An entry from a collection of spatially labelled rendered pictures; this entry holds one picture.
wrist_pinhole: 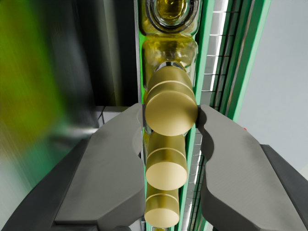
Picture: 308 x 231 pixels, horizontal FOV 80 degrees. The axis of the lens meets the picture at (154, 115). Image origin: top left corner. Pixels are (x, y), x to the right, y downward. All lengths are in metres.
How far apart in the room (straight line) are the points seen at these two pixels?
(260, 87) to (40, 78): 0.55
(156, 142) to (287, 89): 0.54
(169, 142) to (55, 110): 0.13
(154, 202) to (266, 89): 0.51
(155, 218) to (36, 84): 0.17
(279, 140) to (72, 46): 0.68
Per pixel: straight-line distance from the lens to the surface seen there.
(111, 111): 0.46
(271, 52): 0.59
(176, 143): 0.16
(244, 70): 0.34
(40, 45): 0.22
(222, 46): 0.40
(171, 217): 0.20
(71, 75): 0.26
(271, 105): 0.66
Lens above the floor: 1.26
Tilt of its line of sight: 58 degrees down
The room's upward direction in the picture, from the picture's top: 174 degrees counter-clockwise
